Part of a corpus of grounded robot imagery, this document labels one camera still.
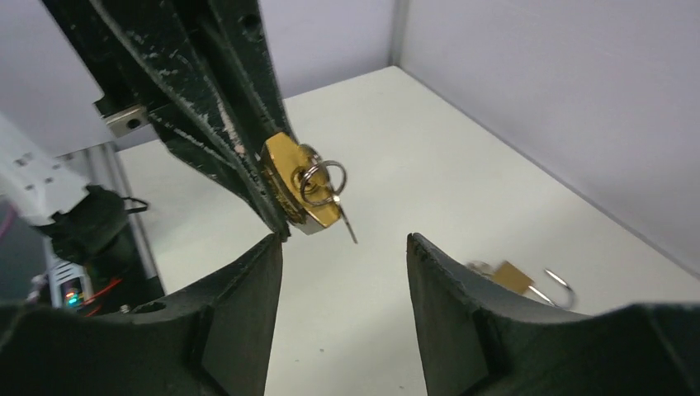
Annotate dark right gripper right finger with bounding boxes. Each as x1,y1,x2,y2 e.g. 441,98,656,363
406,233,699,395

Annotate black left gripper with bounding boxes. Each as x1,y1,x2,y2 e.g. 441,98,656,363
42,0,298,238

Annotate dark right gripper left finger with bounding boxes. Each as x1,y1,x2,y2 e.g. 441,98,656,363
1,234,283,395

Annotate large brass padlock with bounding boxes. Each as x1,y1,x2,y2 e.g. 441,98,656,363
466,261,578,310

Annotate small brass padlock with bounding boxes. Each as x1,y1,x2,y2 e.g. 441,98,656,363
261,132,308,227

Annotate small keys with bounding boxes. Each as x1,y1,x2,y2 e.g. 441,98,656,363
293,144,359,244

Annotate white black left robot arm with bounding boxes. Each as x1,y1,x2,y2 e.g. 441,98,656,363
1,1,291,279

